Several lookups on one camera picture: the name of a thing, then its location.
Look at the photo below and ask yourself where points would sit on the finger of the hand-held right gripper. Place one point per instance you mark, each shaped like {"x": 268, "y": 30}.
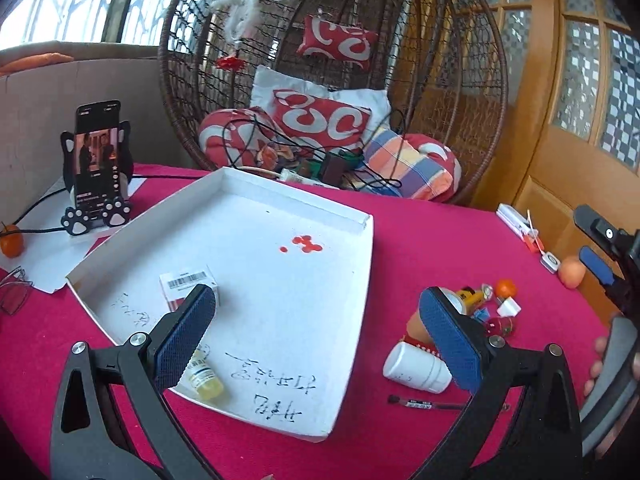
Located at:
{"x": 597, "y": 262}
{"x": 597, "y": 225}

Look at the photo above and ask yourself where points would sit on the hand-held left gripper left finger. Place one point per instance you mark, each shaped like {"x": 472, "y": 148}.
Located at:
{"x": 185, "y": 330}

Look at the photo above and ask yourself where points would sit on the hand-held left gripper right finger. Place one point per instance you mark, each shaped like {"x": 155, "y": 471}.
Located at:
{"x": 447, "y": 340}

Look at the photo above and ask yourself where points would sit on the small blue object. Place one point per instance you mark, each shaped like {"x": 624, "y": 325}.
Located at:
{"x": 481, "y": 315}

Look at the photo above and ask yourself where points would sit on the white pill bottle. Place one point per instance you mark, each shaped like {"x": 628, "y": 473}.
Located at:
{"x": 410, "y": 366}

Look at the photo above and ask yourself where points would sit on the black pen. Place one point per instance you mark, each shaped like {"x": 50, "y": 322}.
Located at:
{"x": 425, "y": 403}

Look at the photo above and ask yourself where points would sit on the white cardboard tray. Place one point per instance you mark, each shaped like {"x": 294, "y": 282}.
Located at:
{"x": 280, "y": 310}

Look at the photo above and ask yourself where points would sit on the person's right hand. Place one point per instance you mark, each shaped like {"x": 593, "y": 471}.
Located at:
{"x": 596, "y": 365}

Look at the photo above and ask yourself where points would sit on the peach coloured egg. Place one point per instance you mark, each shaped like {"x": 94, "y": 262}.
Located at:
{"x": 571, "y": 272}

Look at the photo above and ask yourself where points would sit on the orange round object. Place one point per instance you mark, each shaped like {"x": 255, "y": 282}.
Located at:
{"x": 417, "y": 325}

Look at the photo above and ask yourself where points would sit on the small white square device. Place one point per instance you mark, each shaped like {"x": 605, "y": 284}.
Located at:
{"x": 550, "y": 262}

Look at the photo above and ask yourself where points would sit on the small red and white box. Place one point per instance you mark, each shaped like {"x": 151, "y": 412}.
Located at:
{"x": 185, "y": 280}

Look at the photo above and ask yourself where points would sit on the red transparent ball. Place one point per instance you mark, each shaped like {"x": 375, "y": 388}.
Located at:
{"x": 500, "y": 326}

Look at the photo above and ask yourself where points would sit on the small yellow liquid vial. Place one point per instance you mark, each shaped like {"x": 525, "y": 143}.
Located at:
{"x": 206, "y": 384}

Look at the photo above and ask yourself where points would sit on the small white cube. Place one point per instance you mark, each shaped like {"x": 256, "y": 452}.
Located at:
{"x": 509, "y": 307}

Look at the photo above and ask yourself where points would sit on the small tangerine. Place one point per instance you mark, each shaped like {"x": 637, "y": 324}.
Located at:
{"x": 506, "y": 289}

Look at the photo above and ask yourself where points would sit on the white rectangular box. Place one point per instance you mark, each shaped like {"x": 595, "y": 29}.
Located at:
{"x": 511, "y": 217}

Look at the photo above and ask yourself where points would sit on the pink red tablecloth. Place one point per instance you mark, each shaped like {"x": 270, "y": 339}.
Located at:
{"x": 440, "y": 250}

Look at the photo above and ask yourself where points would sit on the wooden glass door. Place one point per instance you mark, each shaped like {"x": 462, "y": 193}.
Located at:
{"x": 545, "y": 110}

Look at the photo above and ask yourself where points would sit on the white paper sheet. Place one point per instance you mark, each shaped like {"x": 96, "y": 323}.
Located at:
{"x": 50, "y": 270}

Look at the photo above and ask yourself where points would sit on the black cat phone stand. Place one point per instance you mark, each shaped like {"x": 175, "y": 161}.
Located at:
{"x": 75, "y": 220}

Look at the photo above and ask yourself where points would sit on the red seat cushion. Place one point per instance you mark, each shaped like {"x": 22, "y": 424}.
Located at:
{"x": 445, "y": 160}

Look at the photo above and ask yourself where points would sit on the plaid cushion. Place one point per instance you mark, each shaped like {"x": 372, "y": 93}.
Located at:
{"x": 400, "y": 165}

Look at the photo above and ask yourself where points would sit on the black smartphone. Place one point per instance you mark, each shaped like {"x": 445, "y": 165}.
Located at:
{"x": 97, "y": 160}

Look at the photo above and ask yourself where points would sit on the tangerine with stem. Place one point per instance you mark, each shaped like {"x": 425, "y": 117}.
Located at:
{"x": 11, "y": 242}

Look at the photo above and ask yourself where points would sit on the round red patterned cushion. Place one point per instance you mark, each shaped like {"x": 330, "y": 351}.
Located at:
{"x": 220, "y": 135}

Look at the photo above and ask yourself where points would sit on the black power adapter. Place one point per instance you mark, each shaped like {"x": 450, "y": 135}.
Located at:
{"x": 334, "y": 169}

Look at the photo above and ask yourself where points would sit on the wicker hanging egg chair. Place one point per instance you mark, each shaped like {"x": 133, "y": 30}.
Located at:
{"x": 430, "y": 85}

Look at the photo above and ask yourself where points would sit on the cardboard sheet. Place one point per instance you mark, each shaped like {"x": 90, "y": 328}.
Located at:
{"x": 40, "y": 125}

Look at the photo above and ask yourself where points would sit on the square red patterned cushion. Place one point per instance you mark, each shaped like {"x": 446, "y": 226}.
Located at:
{"x": 325, "y": 120}

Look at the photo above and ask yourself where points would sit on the white pillow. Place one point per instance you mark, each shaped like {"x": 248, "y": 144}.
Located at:
{"x": 272, "y": 80}

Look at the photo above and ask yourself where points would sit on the red hanging flower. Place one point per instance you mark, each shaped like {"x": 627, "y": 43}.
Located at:
{"x": 230, "y": 62}

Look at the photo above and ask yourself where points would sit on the orange cloth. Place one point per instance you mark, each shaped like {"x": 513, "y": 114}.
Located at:
{"x": 35, "y": 60}

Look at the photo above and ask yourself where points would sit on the small red patterned pillow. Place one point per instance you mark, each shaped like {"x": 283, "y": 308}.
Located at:
{"x": 337, "y": 40}

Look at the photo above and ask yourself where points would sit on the white feather flower decoration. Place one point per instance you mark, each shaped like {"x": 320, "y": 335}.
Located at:
{"x": 240, "y": 10}

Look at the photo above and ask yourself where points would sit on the window with lattice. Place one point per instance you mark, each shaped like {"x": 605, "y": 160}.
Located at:
{"x": 65, "y": 0}

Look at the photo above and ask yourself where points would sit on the thin frame eyeglasses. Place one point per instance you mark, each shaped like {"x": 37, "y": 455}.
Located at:
{"x": 17, "y": 300}

